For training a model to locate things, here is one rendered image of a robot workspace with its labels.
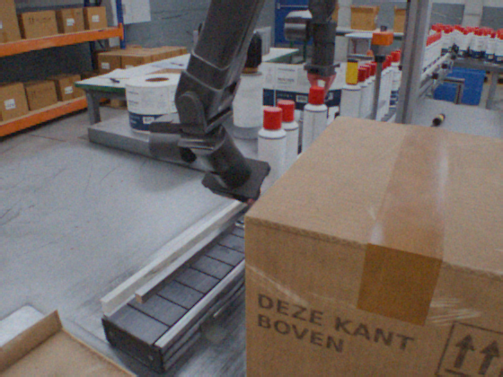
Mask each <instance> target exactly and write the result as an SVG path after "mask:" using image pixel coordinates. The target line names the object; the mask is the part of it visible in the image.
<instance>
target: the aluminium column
mask: <svg viewBox="0 0 503 377"><path fill-rule="evenodd" d="M432 2H433V0H410V12H409V16H410V17H409V22H408V27H407V37H406V41H405V52H404V57H403V62H402V77H401V81H400V87H399V89H400V92H399V98H398V103H397V109H396V113H395V123H397V124H403V125H409V124H412V125H414V120H415V116H416V111H417V102H418V97H419V88H420V80H421V75H422V71H423V62H424V57H425V53H426V51H425V49H426V44H427V40H428V27H429V19H430V15H431V6H432Z"/></svg>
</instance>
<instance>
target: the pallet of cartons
mask: <svg viewBox="0 0 503 377"><path fill-rule="evenodd" d="M126 47H127V49H120V45H116V46H110V47H108V48H98V49H94V50H93V56H94V58H93V62H94V66H95V69H93V70H89V71H85V72H83V73H81V74H79V75H80V77H81V81H83V80H87V79H91V78H94V77H98V76H102V75H107V74H109V73H111V72H113V71H115V70H117V69H128V68H131V67H136V66H142V65H146V64H150V63H154V62H158V61H162V60H165V59H169V58H173V57H180V56H184V55H187V48H184V47H172V48H171V47H161V48H152V49H148V48H142V45H140V46H134V45H126ZM110 102H111V103H107V102H99V105H98V106H103V107H109V108H120V109H125V110H127V109H128V105H125V101H121V100H113V99H110Z"/></svg>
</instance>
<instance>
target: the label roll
mask: <svg viewBox="0 0 503 377"><path fill-rule="evenodd" d="M180 76H181V75H174V74H153V75H139V76H137V77H134V78H131V79H128V80H127V81H125V87H126V94H127V100H128V104H127V105H128V118H129V125H130V127H131V129H133V130H135V131H137V132H139V133H146V134H150V129H149V124H150V122H152V121H154V120H155V119H157V118H160V117H161V116H162V115H164V114H167V113H178V111H177V110H176V108H175V106H174V97H175V93H176V89H177V85H178V82H179V79H180Z"/></svg>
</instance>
